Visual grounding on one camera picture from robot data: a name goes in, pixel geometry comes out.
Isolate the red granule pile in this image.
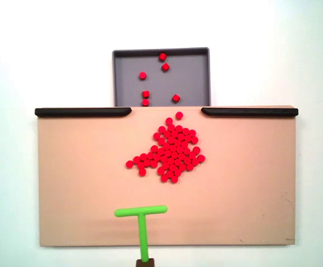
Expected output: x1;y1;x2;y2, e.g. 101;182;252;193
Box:
125;117;206;184

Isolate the green T pusher brown handle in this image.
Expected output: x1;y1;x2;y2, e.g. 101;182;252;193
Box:
114;205;168;267

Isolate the grey shallow tray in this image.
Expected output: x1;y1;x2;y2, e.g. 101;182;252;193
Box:
112;47;212;107

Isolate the black bumper strip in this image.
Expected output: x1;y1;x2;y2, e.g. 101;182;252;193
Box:
34;107;132;117
201;107;299;119

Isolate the beige flat board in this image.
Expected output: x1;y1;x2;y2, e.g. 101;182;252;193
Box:
36;105;297;248

